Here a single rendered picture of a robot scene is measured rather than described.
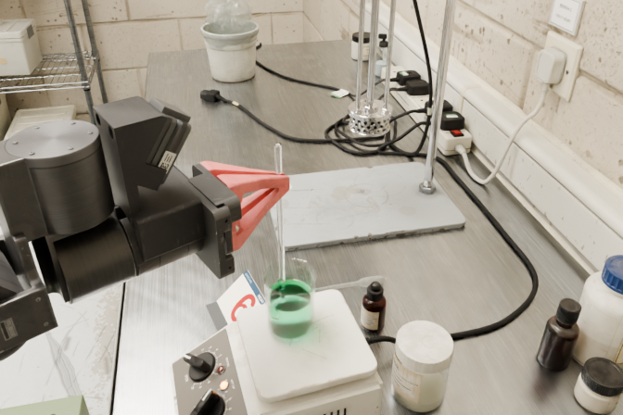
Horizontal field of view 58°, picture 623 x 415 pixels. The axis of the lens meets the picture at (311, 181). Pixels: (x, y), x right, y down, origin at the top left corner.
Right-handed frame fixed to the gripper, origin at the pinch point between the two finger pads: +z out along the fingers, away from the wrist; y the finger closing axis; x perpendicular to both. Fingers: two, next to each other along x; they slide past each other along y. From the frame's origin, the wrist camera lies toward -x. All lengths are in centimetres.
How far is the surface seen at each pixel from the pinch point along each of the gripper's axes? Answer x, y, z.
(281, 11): 46, 196, 134
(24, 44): 47, 215, 19
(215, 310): 25.2, 13.2, -1.5
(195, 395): 21.6, 0.5, -10.5
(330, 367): 16.8, -8.1, 0.0
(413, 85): 19, 42, 64
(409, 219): 24.3, 11.8, 32.3
